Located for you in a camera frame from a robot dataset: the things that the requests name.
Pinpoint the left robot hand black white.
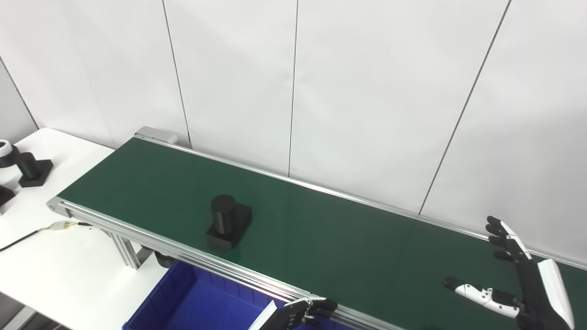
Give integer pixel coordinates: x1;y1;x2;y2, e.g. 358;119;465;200
248;297;339;330

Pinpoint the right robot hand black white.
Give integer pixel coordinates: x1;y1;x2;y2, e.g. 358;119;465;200
443;215;576;330

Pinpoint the small black box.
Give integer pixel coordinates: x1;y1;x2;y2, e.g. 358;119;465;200
205;195;253;250

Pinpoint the blue plastic bin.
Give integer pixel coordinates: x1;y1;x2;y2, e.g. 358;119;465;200
122;260;349;330

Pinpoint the black motor under conveyor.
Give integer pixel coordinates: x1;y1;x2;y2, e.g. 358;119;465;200
154;250;178;269

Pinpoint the aluminium conveyor leg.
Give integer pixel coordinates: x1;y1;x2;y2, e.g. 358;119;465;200
106;228;144;270

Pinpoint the grey conveyor end cover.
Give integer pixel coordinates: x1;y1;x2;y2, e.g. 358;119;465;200
135;127;179;145

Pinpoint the black cylinder part square base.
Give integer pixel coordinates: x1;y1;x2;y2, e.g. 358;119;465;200
17;152;54;187

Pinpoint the green conveyor belt aluminium frame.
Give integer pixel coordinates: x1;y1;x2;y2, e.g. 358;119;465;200
46;135;587;330

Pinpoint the black cable with white connector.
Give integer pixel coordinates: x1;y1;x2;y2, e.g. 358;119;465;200
0;220;93;253

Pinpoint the black part with white ring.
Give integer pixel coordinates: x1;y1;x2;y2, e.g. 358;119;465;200
0;140;20;168

